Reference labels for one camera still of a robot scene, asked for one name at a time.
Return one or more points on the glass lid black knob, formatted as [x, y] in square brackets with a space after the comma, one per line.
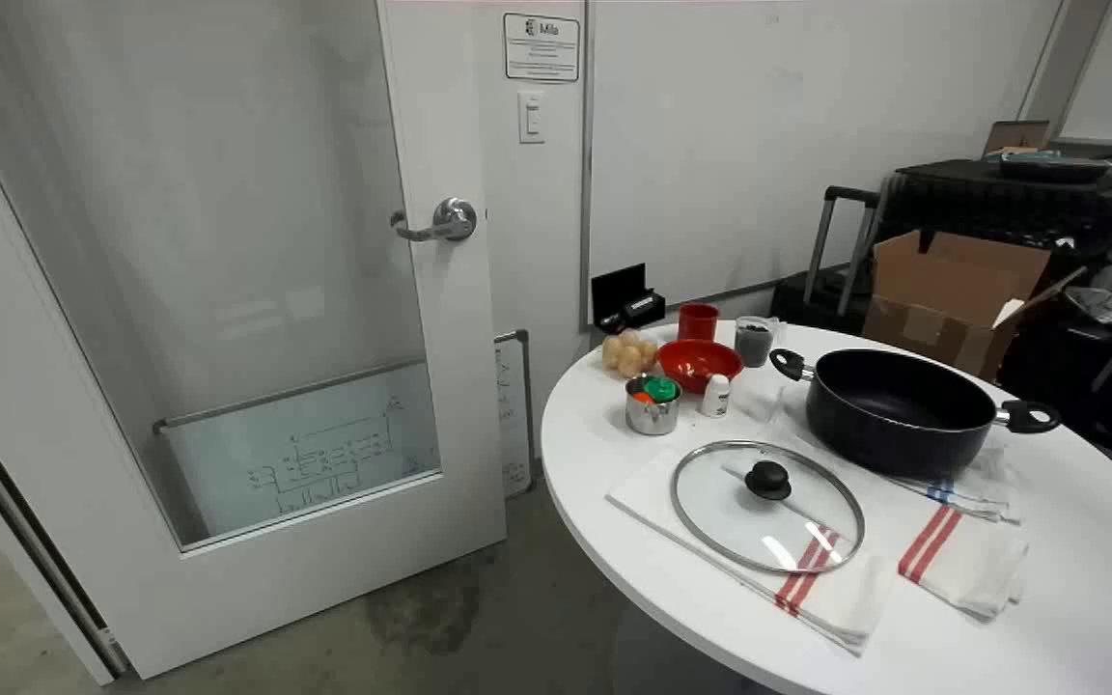
[768, 478]

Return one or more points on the black cooking pot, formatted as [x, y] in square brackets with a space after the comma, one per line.
[896, 428]

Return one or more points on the beige bread roll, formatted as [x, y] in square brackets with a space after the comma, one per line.
[627, 354]

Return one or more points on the open black box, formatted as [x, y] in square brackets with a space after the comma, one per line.
[615, 294]

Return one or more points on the metal can with toys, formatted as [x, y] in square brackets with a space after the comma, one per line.
[651, 413]

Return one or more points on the red bowl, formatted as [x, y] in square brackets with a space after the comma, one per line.
[698, 360]

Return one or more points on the red mug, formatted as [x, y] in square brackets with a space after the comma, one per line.
[698, 321]

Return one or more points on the white door frosted glass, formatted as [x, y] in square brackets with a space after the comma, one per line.
[453, 448]

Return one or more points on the small white shaker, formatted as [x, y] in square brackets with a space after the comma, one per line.
[714, 395]

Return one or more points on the clear cup dark contents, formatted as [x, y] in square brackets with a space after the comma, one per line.
[750, 343]

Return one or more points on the white towel red stripes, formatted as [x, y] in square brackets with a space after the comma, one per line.
[839, 608]
[976, 566]

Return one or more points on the brown cardboard box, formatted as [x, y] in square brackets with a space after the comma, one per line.
[942, 294]

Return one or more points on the white towel blue stripe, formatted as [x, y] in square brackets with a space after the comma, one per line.
[983, 496]

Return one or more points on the small brown box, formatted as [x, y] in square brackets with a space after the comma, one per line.
[1017, 136]

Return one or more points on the white crumpled paper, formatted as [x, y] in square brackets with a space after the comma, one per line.
[1102, 302]

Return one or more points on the white wall vent panel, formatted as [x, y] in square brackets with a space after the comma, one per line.
[511, 411]

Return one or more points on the white light switch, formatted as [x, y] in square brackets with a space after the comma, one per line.
[530, 117]

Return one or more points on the white wall sign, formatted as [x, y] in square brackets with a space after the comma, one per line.
[543, 47]

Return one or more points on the grey metal wall rail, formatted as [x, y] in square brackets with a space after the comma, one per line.
[27, 540]

